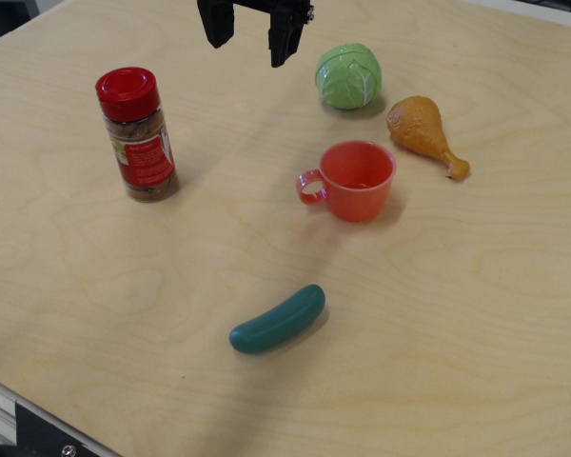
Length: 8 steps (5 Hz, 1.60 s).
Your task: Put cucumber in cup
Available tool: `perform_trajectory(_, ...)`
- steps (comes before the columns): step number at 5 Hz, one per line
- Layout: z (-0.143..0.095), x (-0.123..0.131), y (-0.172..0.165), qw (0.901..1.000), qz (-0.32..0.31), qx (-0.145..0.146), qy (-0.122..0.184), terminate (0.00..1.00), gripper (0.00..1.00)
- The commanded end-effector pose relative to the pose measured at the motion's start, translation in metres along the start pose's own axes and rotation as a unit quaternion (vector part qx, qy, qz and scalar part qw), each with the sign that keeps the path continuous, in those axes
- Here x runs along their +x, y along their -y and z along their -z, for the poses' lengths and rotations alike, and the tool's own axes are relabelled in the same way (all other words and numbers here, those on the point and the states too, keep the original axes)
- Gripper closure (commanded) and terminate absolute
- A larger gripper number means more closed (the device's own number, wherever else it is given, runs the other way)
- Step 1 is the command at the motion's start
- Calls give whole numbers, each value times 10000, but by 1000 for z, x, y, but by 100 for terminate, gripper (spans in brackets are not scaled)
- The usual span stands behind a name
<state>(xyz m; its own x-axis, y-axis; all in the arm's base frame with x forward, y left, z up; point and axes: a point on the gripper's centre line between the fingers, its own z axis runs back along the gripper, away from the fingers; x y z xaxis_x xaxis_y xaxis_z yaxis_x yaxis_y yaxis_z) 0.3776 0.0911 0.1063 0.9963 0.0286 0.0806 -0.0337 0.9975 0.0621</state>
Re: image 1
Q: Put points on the orange plastic cup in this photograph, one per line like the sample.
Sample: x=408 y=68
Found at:
x=353 y=180

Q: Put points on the toy chicken drumstick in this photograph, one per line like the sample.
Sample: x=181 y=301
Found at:
x=416 y=123

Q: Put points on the black corner bracket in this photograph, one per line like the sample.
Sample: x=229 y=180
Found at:
x=47 y=435

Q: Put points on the green toy cucumber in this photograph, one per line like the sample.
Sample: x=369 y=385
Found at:
x=281 y=323

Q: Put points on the red lid spice jar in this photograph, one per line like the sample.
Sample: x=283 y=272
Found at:
x=131 y=108

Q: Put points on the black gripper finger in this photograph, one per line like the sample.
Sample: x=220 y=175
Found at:
x=218 y=20
x=287 y=21

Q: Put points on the green toy cabbage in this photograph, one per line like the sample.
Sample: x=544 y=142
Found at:
x=348 y=76

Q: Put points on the aluminium table frame rail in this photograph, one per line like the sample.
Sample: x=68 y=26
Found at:
x=8 y=445

